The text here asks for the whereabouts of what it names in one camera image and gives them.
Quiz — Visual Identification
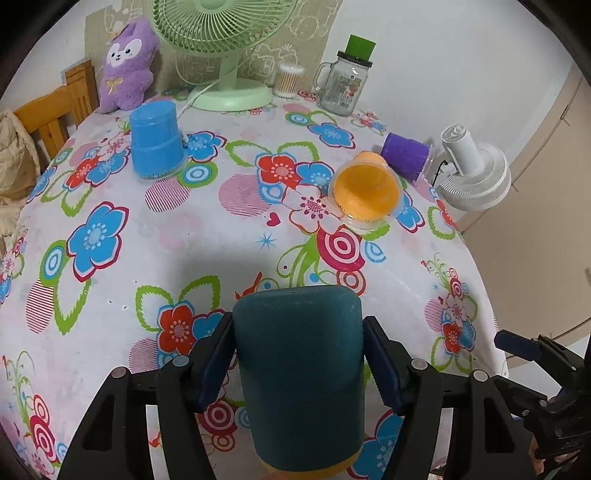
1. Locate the small white fan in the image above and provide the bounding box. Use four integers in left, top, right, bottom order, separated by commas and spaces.
438, 124, 511, 212

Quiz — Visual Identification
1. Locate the green desk fan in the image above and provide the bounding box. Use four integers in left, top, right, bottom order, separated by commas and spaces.
151, 0, 298, 112

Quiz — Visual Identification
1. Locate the dark teal cup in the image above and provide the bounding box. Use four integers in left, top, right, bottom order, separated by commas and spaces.
232, 285, 365, 474

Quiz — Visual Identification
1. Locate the floral tablecloth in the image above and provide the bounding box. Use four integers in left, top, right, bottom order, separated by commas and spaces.
0, 87, 509, 480

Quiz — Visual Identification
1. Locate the white fan cable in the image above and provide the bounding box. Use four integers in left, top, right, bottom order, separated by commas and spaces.
178, 79, 221, 121

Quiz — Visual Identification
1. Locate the cotton swab container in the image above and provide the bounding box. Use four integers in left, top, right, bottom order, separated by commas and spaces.
274, 64, 306, 98

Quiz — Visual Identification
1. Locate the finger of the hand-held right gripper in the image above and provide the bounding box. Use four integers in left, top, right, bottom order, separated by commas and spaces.
493, 329, 591, 371

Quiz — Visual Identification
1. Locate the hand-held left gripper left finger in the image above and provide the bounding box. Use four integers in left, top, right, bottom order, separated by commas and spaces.
58, 313, 237, 480

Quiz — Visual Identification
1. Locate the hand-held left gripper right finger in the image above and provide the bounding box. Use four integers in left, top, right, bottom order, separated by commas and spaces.
362, 316, 536, 480

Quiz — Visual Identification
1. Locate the glass jar mug green lid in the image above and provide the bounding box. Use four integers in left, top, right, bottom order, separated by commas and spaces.
314, 34, 377, 116

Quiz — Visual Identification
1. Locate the beige printed wall cloth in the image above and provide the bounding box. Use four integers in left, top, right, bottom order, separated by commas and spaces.
84, 0, 345, 100

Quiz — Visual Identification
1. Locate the orange cup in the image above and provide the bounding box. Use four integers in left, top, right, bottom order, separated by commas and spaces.
329, 151, 402, 225

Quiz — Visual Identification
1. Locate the beige cabinet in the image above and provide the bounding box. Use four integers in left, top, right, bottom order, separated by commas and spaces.
455, 62, 591, 370

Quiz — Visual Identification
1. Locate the black fan cable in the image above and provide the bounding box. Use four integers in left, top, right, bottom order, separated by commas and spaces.
430, 158, 450, 187

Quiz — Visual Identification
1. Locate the wooden chair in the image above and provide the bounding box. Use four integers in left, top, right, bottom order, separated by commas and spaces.
13, 59, 100, 168

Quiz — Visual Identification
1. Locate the purple cup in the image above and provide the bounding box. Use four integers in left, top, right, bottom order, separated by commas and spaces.
381, 132, 435, 182

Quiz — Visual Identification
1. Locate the blue cup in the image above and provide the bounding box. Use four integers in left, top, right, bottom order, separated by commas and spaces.
129, 102, 188, 182

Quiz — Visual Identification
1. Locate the purple plush toy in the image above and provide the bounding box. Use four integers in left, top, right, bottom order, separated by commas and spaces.
99, 24, 160, 114

